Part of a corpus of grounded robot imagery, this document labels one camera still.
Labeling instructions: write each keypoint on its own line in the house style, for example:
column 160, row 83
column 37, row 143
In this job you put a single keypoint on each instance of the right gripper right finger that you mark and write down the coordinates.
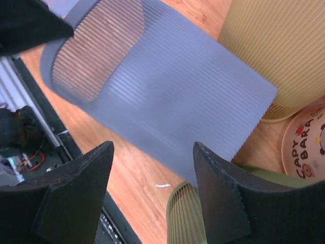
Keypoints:
column 239, row 207

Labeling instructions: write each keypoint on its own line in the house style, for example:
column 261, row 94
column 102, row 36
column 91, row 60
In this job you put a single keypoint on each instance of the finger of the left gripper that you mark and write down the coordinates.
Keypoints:
column 27, row 24

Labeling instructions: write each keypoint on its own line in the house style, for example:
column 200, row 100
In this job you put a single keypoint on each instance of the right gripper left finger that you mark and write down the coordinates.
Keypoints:
column 59, row 206

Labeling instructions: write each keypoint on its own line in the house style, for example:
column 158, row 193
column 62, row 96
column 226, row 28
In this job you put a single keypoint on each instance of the green mesh waste bin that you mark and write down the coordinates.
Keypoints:
column 184, row 214

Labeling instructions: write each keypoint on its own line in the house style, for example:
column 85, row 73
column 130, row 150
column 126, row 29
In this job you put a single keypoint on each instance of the peach cartoon plastic bucket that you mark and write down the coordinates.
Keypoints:
column 302, row 148

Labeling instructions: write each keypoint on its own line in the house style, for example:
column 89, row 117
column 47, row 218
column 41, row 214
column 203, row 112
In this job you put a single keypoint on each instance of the grey mesh waste bin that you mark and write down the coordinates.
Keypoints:
column 153, row 77

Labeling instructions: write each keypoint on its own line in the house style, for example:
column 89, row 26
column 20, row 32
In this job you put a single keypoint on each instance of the yellow slatted waste bin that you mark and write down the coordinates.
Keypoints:
column 284, row 42

